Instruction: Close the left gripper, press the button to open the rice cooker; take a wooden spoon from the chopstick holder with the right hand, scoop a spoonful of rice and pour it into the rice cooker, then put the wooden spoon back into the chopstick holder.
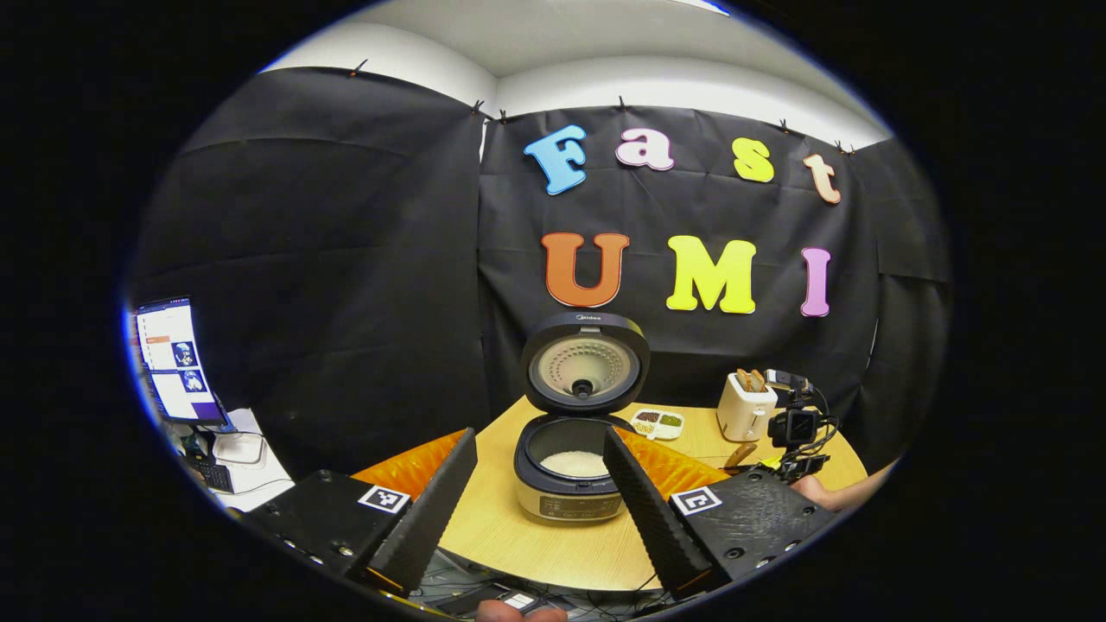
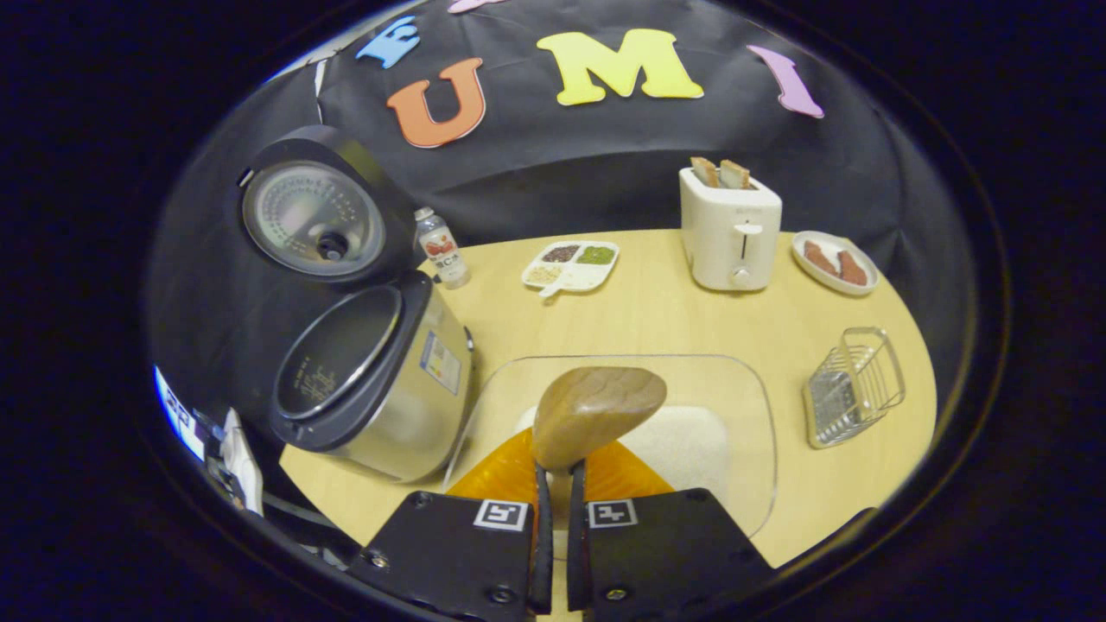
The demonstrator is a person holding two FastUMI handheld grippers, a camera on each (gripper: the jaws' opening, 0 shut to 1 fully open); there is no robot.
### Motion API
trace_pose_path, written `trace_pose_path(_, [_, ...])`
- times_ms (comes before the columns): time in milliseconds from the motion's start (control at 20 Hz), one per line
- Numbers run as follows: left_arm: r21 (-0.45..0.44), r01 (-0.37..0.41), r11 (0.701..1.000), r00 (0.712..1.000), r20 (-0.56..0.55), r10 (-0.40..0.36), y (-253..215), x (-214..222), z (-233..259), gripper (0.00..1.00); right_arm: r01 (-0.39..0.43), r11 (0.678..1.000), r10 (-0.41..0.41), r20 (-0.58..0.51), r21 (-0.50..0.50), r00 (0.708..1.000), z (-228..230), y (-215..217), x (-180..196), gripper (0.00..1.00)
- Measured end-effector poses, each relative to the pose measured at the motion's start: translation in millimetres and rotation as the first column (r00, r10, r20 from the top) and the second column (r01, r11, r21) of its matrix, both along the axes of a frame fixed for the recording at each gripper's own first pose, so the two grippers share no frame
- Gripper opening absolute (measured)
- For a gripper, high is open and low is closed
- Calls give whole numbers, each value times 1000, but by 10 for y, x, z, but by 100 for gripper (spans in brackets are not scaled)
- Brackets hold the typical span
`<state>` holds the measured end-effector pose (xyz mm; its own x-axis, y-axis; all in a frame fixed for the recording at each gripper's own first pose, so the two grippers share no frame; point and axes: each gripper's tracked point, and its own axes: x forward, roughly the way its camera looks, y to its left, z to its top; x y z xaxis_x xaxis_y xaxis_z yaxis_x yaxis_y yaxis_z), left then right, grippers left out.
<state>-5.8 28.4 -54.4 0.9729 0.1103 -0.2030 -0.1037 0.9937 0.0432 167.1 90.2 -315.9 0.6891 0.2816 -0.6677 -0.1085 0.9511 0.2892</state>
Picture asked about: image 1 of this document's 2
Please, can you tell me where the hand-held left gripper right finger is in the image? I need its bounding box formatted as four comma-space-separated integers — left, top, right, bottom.
602, 426, 839, 601

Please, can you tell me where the black backdrop cloth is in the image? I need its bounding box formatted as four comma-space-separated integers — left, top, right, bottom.
130, 67, 951, 485

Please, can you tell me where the black keyboard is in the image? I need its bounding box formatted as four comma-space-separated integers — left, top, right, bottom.
186, 454, 236, 494

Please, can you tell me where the tangle of black cables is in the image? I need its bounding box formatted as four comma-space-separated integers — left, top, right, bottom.
415, 549, 675, 619

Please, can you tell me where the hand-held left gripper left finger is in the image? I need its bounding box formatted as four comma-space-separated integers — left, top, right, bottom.
238, 427, 479, 599

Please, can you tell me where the white side table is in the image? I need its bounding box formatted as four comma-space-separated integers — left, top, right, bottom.
168, 408, 295, 512

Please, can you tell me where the white tray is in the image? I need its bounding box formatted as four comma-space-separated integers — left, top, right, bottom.
212, 430, 267, 467

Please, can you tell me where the dark grey rice cooker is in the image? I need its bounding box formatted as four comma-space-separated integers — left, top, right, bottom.
513, 312, 652, 524

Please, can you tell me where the computer monitor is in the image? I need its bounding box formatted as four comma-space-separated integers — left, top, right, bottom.
134, 296, 230, 426

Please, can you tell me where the white divided bean dish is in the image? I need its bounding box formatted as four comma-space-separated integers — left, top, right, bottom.
630, 409, 685, 441

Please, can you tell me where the white toaster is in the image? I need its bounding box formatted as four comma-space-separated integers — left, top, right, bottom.
716, 369, 779, 442

